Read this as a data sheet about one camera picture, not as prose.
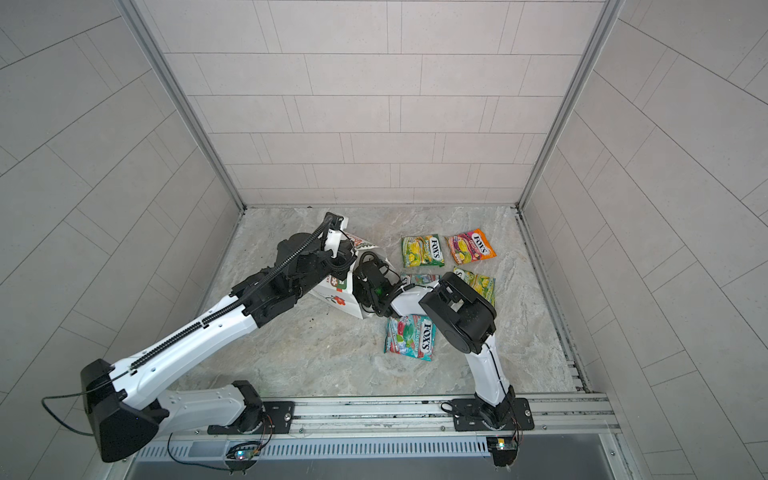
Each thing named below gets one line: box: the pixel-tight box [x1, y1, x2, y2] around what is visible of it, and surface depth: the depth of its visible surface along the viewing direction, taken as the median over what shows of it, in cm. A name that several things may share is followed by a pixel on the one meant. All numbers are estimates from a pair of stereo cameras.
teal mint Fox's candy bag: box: [400, 274, 442, 285], surface depth 96 cm
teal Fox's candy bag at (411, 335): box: [384, 314, 437, 362], surface depth 83 cm
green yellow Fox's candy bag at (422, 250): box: [401, 234, 445, 267], surface depth 102 cm
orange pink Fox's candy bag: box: [444, 228, 497, 265], surface depth 104 cm
